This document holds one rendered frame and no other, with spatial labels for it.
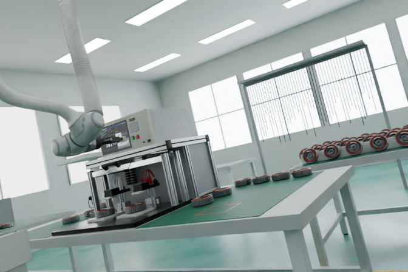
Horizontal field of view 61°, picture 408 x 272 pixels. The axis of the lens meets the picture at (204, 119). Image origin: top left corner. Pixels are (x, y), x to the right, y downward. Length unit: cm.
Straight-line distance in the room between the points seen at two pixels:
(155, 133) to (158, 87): 812
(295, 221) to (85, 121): 96
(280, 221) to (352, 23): 702
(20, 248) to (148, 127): 86
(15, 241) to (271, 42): 750
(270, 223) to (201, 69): 817
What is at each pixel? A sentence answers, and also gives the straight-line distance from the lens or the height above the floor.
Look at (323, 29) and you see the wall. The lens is 810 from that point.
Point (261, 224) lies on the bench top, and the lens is 124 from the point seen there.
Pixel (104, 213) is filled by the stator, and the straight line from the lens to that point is 205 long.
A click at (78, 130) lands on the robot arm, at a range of 162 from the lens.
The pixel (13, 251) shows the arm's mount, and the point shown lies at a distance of 155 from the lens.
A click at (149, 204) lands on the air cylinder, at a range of 203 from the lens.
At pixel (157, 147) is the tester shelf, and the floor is 109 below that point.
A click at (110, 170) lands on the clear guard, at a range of 180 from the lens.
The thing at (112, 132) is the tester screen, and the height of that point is 125.
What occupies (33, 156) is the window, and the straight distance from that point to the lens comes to 714.
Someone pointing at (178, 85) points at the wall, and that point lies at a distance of 963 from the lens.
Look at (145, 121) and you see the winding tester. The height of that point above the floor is 125.
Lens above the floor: 100
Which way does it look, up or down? 5 degrees up
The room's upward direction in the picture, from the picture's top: 13 degrees counter-clockwise
